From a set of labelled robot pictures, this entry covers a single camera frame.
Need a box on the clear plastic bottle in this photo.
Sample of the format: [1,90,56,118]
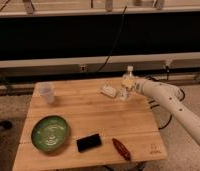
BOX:
[120,65,134,101]

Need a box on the black floor cable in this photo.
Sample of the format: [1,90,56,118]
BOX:
[146,75,187,131]

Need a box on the black rectangular box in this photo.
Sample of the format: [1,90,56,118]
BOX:
[76,134,102,152]

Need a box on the black hanging cable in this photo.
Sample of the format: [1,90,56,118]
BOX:
[96,4,129,73]

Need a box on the black chair base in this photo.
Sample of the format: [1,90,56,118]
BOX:
[0,120,12,129]

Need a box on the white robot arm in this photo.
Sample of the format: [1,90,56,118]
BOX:
[122,78,200,146]

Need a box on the clear plastic cup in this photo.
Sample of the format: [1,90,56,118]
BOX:
[37,82,55,104]

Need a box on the small white packet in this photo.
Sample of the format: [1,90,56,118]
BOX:
[100,84,117,98]

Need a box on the dark red oblong object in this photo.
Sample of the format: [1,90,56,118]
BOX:
[112,138,131,161]

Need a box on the green round plate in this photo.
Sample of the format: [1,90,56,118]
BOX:
[31,115,70,153]

